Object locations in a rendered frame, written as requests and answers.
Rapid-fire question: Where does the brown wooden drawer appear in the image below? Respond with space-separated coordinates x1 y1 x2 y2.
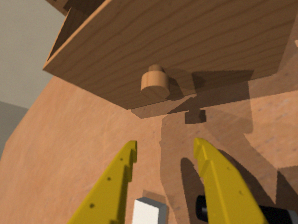
44 0 298 110

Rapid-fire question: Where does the black battery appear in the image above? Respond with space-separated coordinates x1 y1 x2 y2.
196 195 298 224

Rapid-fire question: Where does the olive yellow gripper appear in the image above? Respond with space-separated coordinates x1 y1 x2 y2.
67 137 269 224

